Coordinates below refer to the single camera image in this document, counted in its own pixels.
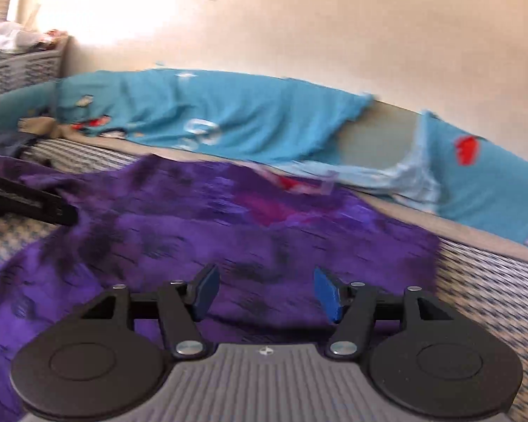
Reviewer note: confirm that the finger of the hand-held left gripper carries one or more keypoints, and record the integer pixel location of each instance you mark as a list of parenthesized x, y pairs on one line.
[(64, 213)]

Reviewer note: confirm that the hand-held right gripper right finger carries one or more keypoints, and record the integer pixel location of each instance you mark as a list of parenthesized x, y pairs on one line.
[(330, 292)]

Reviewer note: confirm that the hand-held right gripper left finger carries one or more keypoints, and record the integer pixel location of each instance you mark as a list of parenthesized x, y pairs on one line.
[(207, 290)]

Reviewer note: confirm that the purple patterned garment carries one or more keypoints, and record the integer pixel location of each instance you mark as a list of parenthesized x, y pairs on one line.
[(202, 237)]

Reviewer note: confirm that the navy folded clothes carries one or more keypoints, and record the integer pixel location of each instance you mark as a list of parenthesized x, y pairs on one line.
[(4, 143)]

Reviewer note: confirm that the khaki crumpled cloth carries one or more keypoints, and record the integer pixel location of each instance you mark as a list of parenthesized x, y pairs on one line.
[(39, 125)]

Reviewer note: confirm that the white perforated basket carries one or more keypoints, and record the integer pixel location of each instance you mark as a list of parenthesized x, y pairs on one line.
[(26, 70)]

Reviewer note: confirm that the houndstooth bed cover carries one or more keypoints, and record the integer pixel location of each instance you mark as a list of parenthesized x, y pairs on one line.
[(488, 285)]

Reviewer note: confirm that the white plastic bag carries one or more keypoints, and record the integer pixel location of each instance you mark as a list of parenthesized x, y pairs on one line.
[(2, 37)]

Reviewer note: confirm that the blue printed bed cushion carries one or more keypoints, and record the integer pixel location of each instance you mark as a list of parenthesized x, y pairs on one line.
[(488, 184)]

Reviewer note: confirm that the grey padded bed rail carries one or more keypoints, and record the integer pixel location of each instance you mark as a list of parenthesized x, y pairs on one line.
[(378, 136)]

